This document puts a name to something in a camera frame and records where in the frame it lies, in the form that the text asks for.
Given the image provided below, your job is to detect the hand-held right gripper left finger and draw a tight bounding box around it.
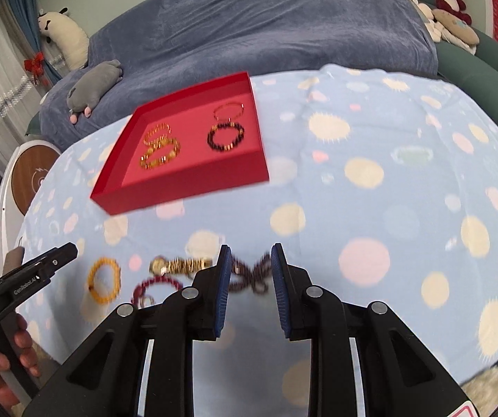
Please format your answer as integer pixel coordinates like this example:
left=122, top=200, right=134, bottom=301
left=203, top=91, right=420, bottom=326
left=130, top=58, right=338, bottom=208
left=22, top=245, right=232, bottom=417

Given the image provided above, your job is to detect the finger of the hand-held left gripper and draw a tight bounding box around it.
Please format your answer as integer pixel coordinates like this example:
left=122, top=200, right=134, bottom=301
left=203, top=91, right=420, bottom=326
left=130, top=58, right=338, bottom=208
left=19, top=242, right=79, bottom=276

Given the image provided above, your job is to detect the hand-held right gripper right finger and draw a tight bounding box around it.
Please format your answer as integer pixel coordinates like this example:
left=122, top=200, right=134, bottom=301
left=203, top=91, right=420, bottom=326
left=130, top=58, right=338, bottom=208
left=271, top=243, right=471, bottom=417

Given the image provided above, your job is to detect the purple bead bracelet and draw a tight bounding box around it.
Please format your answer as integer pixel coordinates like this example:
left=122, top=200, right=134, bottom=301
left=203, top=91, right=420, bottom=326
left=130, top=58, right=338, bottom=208
left=227, top=252, right=276, bottom=294

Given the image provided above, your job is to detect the orange bead bracelet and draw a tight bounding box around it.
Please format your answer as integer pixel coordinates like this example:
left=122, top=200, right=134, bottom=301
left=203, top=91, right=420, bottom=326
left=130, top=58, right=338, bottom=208
left=86, top=258, right=122, bottom=304

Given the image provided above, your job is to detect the gold wrist watch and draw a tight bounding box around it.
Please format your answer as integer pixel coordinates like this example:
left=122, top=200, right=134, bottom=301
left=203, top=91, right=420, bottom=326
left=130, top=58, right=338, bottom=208
left=150, top=255, right=214, bottom=276

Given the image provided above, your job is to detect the dark red pendant bracelet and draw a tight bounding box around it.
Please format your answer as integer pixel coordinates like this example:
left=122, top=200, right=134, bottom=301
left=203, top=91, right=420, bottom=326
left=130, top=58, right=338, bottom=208
left=132, top=275, right=184, bottom=307

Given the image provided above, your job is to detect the red jewelry box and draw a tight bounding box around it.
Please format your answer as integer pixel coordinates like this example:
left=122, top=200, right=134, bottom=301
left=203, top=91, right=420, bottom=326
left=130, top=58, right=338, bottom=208
left=90, top=72, right=271, bottom=216

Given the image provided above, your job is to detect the silver tinsel garland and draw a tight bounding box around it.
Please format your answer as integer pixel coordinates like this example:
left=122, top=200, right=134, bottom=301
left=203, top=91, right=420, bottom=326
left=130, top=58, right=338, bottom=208
left=0, top=82, right=37, bottom=140

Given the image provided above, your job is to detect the grey plush toy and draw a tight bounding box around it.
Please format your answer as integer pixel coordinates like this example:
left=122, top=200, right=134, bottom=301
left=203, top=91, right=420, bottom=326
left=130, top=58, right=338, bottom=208
left=65, top=60, right=123, bottom=124

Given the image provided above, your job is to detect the thin red bangle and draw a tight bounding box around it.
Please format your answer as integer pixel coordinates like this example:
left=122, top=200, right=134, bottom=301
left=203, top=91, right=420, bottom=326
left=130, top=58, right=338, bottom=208
left=213, top=102, right=245, bottom=121

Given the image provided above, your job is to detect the red bow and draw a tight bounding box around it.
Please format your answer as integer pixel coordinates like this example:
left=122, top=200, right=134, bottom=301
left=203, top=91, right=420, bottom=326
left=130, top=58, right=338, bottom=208
left=25, top=51, right=45, bottom=76

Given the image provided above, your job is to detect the white cow plush toy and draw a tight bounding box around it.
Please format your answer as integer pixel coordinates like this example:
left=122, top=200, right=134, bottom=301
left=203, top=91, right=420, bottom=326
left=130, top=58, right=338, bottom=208
left=37, top=7, right=91, bottom=71

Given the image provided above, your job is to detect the white fluffy rug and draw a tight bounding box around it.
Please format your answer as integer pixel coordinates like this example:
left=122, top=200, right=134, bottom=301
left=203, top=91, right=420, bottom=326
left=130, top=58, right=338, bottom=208
left=460, top=356, right=498, bottom=400

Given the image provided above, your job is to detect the blue curtain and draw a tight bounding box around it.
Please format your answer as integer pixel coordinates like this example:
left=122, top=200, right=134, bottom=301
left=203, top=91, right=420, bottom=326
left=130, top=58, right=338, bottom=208
left=3, top=0, right=65, bottom=92

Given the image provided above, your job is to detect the blue sofa cover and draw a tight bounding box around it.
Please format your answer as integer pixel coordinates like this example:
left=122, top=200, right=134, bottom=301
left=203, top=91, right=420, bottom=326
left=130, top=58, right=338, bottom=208
left=39, top=0, right=439, bottom=150

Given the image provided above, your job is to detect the green sofa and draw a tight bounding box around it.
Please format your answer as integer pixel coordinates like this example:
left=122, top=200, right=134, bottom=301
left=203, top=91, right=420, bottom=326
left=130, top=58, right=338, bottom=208
left=25, top=0, right=498, bottom=137

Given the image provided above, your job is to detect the beige round plush cushion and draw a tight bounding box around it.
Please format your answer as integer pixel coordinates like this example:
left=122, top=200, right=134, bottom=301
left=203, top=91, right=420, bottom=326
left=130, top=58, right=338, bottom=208
left=432, top=8, right=480, bottom=55

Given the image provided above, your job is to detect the amber and gold bead bracelet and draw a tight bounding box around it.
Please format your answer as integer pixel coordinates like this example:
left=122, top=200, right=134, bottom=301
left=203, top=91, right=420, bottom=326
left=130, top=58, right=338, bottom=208
left=139, top=137, right=181, bottom=170

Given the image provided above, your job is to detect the dark bead bracelet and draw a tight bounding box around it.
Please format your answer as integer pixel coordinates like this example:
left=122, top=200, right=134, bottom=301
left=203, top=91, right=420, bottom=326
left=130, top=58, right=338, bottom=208
left=207, top=122, right=245, bottom=152

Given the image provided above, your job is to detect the gold chain bracelet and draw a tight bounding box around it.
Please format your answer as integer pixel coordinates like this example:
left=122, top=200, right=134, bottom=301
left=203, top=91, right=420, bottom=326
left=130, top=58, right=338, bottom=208
left=144, top=124, right=172, bottom=146

